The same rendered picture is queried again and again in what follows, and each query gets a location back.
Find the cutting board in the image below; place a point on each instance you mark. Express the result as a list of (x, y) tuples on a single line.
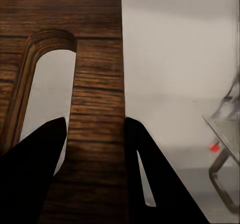
[(91, 186)]

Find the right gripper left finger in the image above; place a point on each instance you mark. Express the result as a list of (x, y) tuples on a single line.
[(26, 172)]

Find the drop in sink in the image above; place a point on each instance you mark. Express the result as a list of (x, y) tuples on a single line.
[(227, 130)]

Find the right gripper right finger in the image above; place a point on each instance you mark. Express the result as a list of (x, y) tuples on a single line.
[(174, 204)]

